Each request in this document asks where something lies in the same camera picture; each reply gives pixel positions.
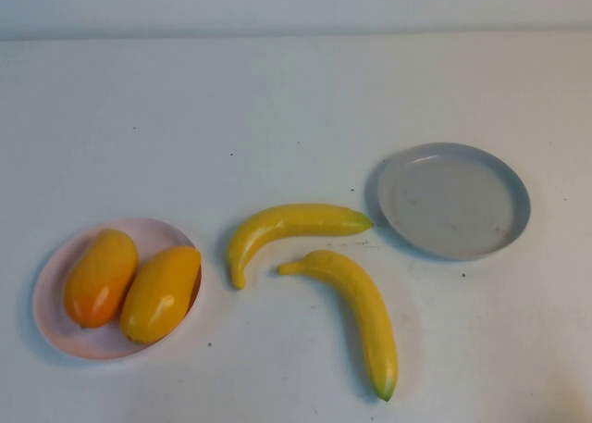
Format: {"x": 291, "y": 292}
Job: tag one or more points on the strongly curved yellow banana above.
{"x": 291, "y": 219}

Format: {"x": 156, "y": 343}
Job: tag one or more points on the long yellow banana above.
{"x": 365, "y": 312}

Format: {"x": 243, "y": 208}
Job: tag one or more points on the yellow plastic mango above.
{"x": 159, "y": 298}

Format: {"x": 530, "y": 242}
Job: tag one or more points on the orange-tinted plastic mango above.
{"x": 99, "y": 279}

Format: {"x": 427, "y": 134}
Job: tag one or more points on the grey-blue round plate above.
{"x": 451, "y": 205}

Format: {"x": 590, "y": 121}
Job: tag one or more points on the pink round plate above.
{"x": 60, "y": 335}

